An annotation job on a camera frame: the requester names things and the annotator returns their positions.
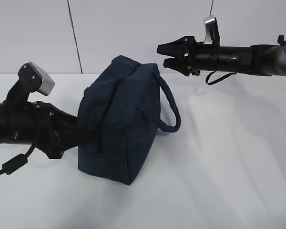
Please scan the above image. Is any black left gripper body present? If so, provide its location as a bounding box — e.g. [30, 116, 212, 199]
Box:
[4, 100, 64, 159]

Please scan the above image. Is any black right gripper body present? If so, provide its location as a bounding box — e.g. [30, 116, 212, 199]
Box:
[182, 36, 219, 76]

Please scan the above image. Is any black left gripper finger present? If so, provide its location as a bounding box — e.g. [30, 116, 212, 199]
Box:
[49, 107, 77, 134]
[54, 129, 95, 152]

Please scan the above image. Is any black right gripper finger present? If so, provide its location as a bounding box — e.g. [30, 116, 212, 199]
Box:
[163, 58, 188, 76]
[156, 38, 185, 59]

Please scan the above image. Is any dark blue lunch bag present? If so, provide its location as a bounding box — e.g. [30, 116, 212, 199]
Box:
[77, 55, 181, 185]

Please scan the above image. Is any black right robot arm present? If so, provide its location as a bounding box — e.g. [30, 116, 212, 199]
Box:
[157, 36, 286, 76]

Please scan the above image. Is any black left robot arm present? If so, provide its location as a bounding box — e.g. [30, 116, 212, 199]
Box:
[0, 101, 95, 159]

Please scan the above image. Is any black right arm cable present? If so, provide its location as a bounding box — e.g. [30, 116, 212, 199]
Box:
[205, 70, 238, 85]

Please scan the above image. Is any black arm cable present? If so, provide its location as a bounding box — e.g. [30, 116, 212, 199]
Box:
[0, 140, 38, 179]
[205, 70, 238, 85]

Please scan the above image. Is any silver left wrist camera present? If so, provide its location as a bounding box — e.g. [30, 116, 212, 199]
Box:
[2, 62, 55, 105]

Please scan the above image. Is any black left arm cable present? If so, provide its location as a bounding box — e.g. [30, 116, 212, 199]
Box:
[0, 140, 38, 179]

